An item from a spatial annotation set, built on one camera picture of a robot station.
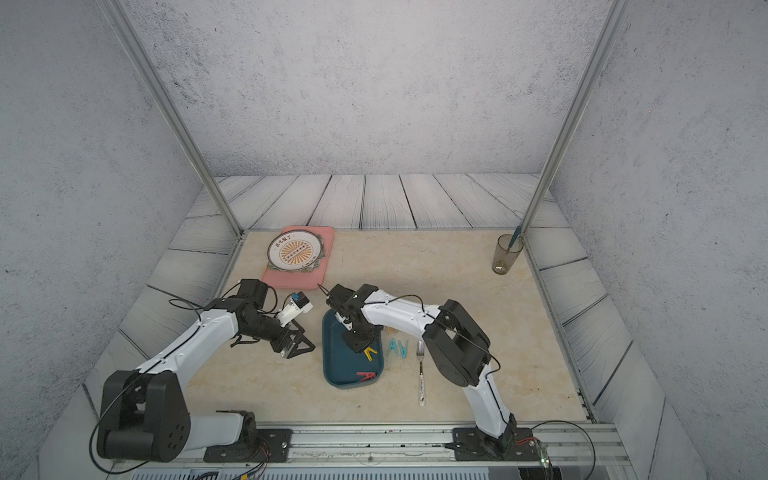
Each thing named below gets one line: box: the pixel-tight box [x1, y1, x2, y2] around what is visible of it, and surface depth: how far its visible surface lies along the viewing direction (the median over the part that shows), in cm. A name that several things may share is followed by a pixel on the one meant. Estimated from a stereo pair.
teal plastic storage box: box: [322, 308, 385, 389], surface depth 86 cm
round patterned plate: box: [267, 229, 326, 272], surface depth 114 cm
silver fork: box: [416, 340, 425, 407], surface depth 84 cm
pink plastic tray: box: [262, 226, 335, 289], surface depth 110 cm
